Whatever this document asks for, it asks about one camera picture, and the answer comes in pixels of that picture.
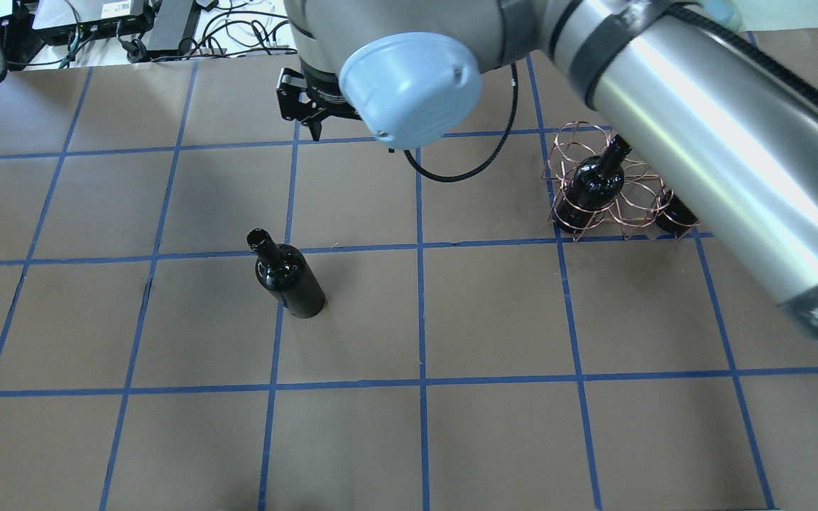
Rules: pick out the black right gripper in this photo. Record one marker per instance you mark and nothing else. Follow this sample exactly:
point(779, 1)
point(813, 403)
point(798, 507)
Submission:
point(323, 100)

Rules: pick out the dark wine bottle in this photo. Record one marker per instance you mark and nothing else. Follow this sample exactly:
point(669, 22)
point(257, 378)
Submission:
point(284, 272)

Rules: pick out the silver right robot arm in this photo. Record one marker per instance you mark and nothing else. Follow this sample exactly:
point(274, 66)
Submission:
point(732, 130)

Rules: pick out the dark bottle at basket corner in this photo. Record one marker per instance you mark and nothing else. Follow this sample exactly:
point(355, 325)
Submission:
point(592, 188)

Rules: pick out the black electronics box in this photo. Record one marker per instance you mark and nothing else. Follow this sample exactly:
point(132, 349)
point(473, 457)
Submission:
point(58, 23)

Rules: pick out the copper wire wine basket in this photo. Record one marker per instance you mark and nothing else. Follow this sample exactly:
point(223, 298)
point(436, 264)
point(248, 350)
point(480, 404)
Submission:
point(633, 212)

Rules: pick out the dark bottle under basket handle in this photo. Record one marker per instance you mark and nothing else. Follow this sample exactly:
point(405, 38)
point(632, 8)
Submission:
point(674, 217)

